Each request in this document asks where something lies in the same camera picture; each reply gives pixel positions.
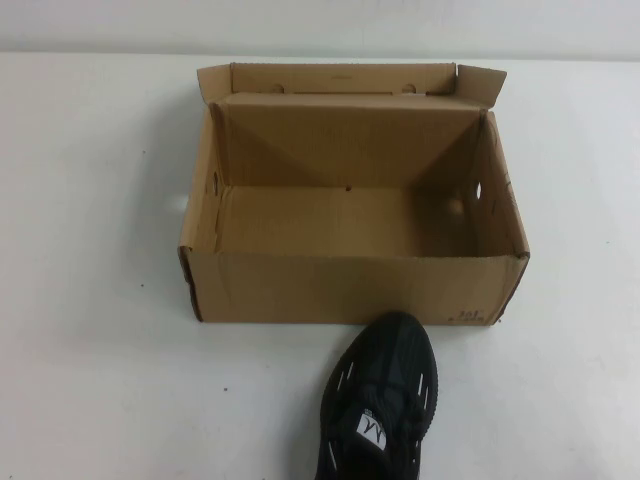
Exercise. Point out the black knit sneaker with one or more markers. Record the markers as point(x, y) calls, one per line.
point(380, 380)

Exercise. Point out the brown cardboard shoe box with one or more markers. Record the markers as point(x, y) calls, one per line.
point(310, 285)

